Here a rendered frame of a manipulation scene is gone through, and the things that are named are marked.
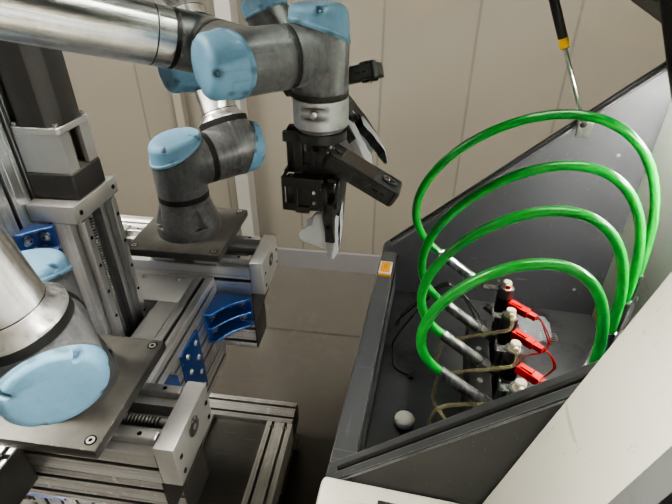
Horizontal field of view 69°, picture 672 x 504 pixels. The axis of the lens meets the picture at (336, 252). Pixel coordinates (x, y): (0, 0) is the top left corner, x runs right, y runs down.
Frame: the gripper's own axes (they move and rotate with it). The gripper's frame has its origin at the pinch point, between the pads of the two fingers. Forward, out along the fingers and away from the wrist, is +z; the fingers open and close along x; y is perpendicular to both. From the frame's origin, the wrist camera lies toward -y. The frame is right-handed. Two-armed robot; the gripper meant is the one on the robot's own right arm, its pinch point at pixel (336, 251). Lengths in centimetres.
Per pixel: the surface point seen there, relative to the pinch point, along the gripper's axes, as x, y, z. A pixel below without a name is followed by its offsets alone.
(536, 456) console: 25.6, -28.8, 7.5
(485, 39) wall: -170, -29, -5
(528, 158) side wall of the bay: -43, -34, -2
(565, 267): 12.7, -29.9, -9.9
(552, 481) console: 30.1, -29.4, 5.3
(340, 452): 17.1, -4.4, 26.2
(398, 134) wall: -168, 5, 39
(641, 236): -3.3, -43.5, -6.5
